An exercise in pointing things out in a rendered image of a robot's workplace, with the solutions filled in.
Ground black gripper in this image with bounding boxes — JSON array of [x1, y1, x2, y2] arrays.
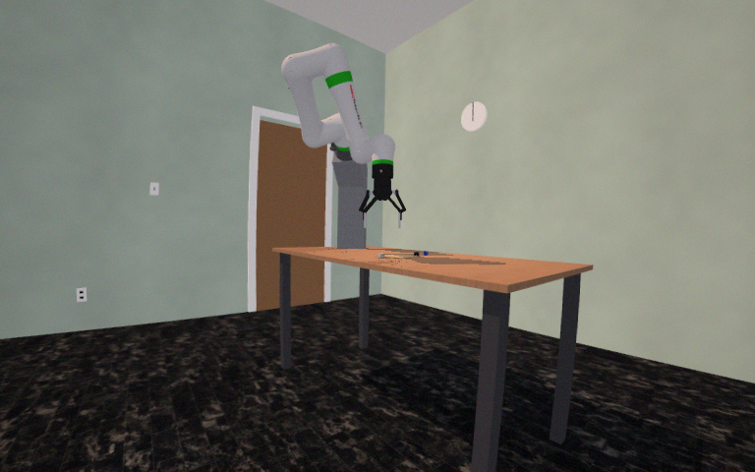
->
[[359, 178, 406, 228]]

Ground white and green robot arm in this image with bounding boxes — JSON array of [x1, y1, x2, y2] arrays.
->
[[281, 43, 395, 179]]

